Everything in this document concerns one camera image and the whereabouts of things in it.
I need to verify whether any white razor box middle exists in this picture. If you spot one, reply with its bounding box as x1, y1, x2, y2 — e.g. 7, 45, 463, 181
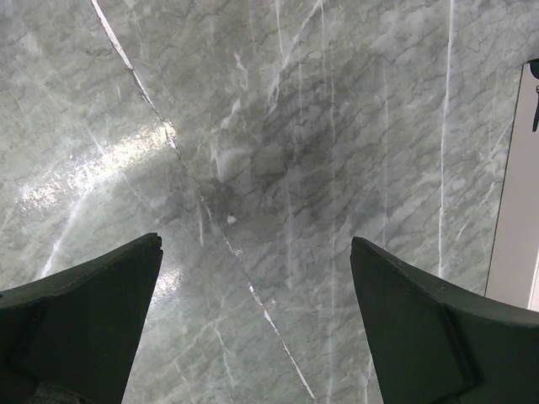
485, 59, 538, 311

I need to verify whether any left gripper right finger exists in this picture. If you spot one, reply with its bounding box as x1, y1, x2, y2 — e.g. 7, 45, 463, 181
350, 237, 538, 404

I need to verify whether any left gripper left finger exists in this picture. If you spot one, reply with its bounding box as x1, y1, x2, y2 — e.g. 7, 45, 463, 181
1, 233, 163, 403

